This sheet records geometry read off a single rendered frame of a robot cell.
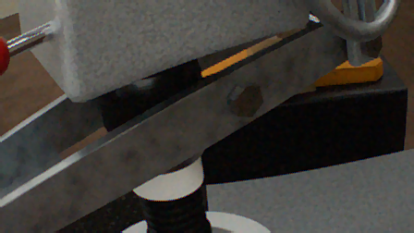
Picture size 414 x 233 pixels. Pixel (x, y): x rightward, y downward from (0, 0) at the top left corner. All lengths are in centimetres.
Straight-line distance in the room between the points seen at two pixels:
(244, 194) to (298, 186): 8
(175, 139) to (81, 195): 9
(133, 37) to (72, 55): 4
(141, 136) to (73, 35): 13
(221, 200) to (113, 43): 45
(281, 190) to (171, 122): 35
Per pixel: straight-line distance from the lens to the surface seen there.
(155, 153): 43
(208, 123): 44
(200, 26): 35
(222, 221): 65
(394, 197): 72
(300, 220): 69
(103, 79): 33
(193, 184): 49
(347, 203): 71
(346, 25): 36
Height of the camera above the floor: 126
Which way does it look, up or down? 27 degrees down
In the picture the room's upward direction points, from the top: 8 degrees counter-clockwise
